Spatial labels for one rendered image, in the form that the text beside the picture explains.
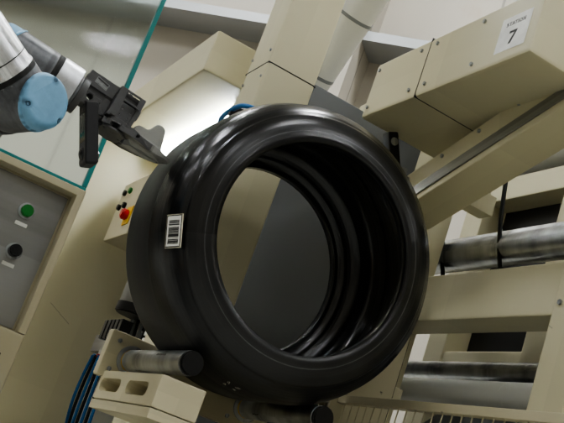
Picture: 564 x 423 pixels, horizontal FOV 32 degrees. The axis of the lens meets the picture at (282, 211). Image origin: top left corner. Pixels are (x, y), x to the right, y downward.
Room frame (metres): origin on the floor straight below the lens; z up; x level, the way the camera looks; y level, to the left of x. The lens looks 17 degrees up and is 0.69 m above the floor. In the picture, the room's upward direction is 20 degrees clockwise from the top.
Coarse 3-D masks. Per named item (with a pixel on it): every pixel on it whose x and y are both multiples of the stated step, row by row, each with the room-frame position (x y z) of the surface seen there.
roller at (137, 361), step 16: (128, 352) 2.03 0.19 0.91; (144, 352) 1.94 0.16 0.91; (160, 352) 1.86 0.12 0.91; (176, 352) 1.78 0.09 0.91; (192, 352) 1.74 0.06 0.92; (128, 368) 2.03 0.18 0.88; (144, 368) 1.93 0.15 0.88; (160, 368) 1.84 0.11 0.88; (176, 368) 1.76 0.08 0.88; (192, 368) 1.75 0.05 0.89
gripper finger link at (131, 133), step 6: (114, 126) 1.71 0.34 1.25; (120, 126) 1.69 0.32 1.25; (126, 126) 1.70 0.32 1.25; (126, 132) 1.70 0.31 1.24; (132, 132) 1.70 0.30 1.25; (132, 138) 1.71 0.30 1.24; (138, 138) 1.71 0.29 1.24; (144, 138) 1.72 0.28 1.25; (144, 144) 1.72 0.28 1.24; (150, 144) 1.73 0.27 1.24
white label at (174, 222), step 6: (168, 216) 1.70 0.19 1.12; (174, 216) 1.69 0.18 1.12; (180, 216) 1.68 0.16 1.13; (168, 222) 1.70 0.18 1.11; (174, 222) 1.69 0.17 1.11; (180, 222) 1.68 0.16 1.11; (168, 228) 1.70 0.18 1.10; (174, 228) 1.69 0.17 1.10; (180, 228) 1.68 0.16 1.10; (168, 234) 1.70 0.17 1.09; (174, 234) 1.69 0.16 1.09; (180, 234) 1.68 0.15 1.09; (168, 240) 1.70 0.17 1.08; (174, 240) 1.69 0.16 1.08; (180, 240) 1.68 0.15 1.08; (168, 246) 1.71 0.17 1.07; (174, 246) 1.69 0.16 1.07; (180, 246) 1.69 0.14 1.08
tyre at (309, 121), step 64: (256, 128) 1.71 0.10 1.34; (320, 128) 1.75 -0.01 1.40; (192, 192) 1.69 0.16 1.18; (320, 192) 2.07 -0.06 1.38; (384, 192) 1.83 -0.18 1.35; (128, 256) 1.88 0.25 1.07; (192, 256) 1.70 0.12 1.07; (384, 256) 2.04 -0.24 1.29; (192, 320) 1.74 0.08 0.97; (320, 320) 2.11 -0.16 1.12; (384, 320) 1.85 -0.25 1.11; (256, 384) 1.80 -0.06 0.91; (320, 384) 1.82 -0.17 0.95
